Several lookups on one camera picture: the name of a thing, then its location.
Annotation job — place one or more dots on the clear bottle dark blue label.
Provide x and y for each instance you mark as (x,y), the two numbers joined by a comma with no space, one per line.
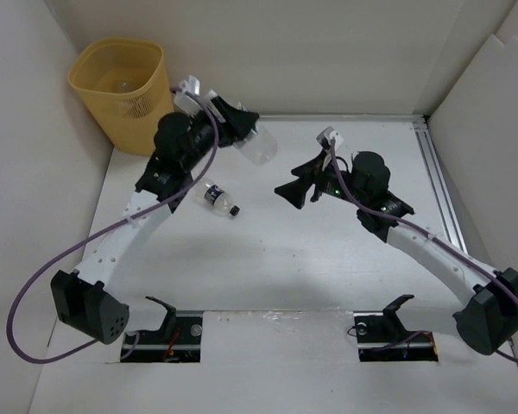
(216,198)

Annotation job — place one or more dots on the yellow plastic bin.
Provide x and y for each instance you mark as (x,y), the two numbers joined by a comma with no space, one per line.
(124,85)

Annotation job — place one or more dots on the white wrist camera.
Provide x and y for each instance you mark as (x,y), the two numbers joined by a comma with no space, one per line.
(187,98)
(329,137)

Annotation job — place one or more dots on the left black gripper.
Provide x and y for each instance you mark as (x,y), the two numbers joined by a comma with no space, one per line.
(236,125)

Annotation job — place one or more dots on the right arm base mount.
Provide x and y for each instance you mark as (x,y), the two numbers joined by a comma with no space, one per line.
(382,337)

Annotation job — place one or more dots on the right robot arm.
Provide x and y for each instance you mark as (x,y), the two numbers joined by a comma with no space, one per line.
(489,297)

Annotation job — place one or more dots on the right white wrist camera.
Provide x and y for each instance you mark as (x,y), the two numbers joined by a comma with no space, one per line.
(329,137)

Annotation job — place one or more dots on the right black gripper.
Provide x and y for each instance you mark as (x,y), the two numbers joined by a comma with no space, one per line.
(309,173)

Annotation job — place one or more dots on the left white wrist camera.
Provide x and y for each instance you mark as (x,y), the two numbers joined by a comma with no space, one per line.
(187,98)

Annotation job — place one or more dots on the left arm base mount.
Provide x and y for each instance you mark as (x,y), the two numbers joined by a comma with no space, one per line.
(177,340)

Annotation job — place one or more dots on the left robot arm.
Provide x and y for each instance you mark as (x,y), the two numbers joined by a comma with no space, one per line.
(86,299)

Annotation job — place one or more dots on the crushed clear plastic bottle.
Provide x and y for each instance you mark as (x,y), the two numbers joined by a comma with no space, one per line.
(259,146)

